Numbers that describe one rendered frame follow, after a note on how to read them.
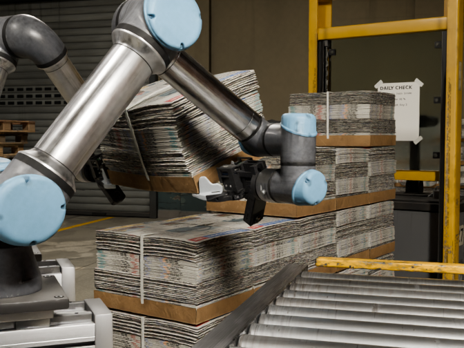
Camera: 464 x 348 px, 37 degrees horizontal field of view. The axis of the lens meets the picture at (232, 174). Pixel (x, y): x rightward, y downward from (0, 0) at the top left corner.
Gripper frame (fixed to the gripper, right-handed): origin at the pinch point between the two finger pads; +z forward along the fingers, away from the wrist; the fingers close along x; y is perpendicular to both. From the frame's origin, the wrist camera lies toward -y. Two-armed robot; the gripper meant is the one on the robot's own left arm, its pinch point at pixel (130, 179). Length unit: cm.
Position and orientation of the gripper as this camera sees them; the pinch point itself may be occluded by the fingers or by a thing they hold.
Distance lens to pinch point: 199.0
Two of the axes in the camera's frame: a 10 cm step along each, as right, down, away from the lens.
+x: 6.9, -4.0, 6.1
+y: -2.7, -9.2, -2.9
